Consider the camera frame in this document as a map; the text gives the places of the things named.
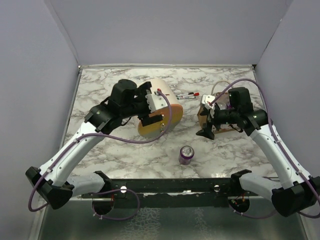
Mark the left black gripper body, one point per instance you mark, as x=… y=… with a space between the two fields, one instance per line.
x=140 y=105

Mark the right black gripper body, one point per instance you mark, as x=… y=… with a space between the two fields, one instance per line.
x=226 y=116

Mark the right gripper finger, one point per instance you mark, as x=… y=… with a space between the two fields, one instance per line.
x=207 y=130
x=203 y=111

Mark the purple can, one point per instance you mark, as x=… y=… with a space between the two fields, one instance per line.
x=186 y=154
x=221 y=106

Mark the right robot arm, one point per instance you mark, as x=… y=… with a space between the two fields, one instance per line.
x=295 y=189

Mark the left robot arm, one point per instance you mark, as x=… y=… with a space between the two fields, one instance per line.
x=52 y=180

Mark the cream cylindrical container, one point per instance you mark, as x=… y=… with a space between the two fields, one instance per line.
x=171 y=115

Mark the red capped marker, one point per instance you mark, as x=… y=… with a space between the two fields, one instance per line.
x=195 y=95

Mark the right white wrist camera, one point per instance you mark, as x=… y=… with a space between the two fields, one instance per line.
x=206 y=102

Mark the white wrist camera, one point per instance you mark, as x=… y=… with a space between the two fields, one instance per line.
x=155 y=101
x=206 y=102

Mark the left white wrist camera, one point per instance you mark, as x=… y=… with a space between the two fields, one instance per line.
x=155 y=101

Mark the black base frame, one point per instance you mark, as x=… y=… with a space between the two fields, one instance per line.
x=169 y=193

